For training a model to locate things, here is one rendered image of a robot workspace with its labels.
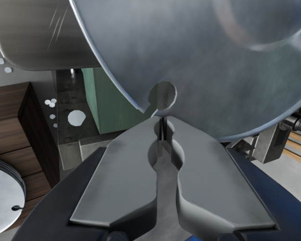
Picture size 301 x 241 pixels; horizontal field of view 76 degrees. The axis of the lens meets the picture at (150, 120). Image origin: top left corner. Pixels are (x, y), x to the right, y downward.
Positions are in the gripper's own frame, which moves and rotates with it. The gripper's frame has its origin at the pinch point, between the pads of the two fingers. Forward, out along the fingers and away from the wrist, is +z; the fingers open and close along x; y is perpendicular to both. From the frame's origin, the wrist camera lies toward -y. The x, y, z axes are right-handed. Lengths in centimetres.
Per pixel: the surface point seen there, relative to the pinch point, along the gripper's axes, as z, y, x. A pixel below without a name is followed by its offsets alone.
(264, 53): 5.4, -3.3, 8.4
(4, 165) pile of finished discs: 28, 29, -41
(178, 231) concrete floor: 98, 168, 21
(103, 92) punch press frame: 13.1, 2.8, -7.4
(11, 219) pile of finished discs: 25, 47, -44
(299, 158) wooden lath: 78, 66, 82
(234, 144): 4.2, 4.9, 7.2
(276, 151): 12.9, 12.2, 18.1
